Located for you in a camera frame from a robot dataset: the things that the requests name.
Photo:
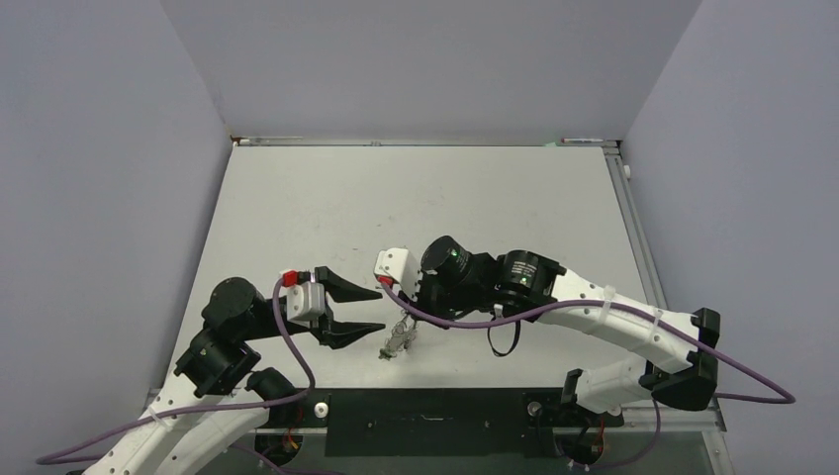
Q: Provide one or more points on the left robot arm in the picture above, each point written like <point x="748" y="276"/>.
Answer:
<point x="216" y="393"/>

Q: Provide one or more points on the red white marker pen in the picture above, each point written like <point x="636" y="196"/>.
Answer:
<point x="582" y="141"/>

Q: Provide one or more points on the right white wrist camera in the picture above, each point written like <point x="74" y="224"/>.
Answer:
<point x="399" y="266"/>

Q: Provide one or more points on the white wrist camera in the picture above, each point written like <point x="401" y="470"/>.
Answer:
<point x="399" y="266"/>
<point x="305" y="298"/>

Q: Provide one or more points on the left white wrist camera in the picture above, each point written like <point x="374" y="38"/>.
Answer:
<point x="305" y="298"/>

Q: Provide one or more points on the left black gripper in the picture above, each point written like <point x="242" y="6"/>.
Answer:
<point x="329" y="331"/>

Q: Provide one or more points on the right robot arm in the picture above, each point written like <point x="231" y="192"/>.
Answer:
<point x="670" y="359"/>

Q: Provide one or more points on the aluminium rail frame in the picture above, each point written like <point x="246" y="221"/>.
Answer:
<point x="642" y="253"/>

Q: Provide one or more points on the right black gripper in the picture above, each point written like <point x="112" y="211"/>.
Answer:
<point x="419" y="302"/>

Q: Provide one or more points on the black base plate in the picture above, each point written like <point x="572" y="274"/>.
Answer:
<point x="431" y="422"/>

